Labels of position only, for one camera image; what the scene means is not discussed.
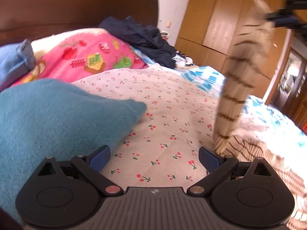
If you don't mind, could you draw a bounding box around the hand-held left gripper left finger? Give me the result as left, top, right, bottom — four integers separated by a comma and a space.
36, 146, 124, 196

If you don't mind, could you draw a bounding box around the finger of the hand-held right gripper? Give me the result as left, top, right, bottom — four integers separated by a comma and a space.
266, 8, 307, 39

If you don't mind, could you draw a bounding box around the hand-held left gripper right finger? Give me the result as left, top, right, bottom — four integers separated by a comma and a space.
187, 147, 274, 195

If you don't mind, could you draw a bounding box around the beige brown striped knit sweater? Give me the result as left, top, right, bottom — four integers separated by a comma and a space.
212, 0, 307, 230

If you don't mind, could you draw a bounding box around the dark navy clothes pile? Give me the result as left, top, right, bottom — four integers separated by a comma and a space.
99, 16, 178, 69

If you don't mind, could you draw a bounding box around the teal fleece cloth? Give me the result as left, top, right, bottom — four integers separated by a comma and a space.
0, 79, 147, 223

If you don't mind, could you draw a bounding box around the white cherry print bedsheet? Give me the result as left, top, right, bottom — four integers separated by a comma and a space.
72, 63, 240, 188

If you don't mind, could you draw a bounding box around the wooden wardrobe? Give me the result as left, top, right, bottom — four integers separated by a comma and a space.
175, 0, 295, 103

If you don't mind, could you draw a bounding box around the blue white checked sheet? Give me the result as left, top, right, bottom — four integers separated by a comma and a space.
134, 48, 307, 149

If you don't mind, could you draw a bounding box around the black white patterned cloth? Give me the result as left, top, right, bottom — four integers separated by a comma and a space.
173, 51, 199, 69

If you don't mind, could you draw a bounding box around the pink fruit print blanket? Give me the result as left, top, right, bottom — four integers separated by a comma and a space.
10, 27, 149, 88

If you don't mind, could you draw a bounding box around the light blue folded cloth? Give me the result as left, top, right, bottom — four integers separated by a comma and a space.
0, 39, 36, 87

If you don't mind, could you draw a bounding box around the dark brown wooden headboard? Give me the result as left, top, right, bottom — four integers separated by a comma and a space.
0, 0, 160, 47

